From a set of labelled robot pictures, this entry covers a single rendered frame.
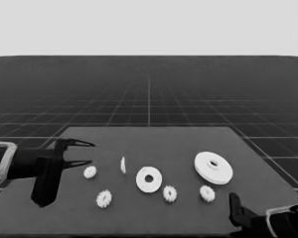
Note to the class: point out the white round carrier with pins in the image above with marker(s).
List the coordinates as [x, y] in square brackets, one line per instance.
[141, 180]

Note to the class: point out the large thick white disc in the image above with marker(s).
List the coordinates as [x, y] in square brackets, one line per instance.
[219, 175]

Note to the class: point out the small white toothed gear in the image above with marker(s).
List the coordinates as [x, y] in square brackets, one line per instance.
[166, 194]
[86, 173]
[203, 194]
[100, 199]

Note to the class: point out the small thin white T-shaped piece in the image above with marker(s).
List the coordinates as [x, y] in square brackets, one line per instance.
[123, 165]

